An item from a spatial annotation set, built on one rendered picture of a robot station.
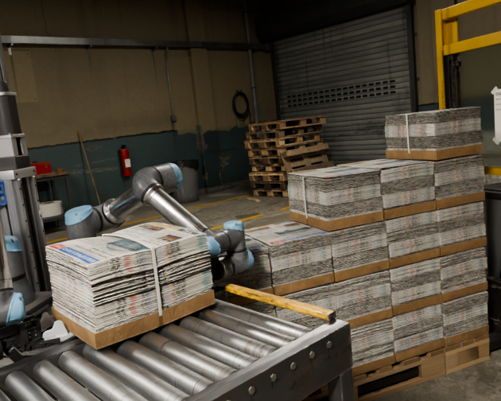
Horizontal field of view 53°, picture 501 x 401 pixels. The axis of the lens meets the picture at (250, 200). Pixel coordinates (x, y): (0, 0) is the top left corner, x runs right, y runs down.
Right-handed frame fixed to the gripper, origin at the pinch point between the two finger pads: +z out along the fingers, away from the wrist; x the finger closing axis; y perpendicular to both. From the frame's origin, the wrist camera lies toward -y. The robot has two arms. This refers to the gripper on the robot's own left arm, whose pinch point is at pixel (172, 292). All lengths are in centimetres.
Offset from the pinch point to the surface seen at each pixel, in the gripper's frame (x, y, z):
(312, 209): -8, 11, -84
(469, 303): 33, -47, -149
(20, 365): 11, 0, 53
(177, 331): 27.8, -0.2, 16.9
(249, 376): 62, 0, 22
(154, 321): 22.5, 2.5, 20.4
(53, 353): 11.7, -0.2, 44.4
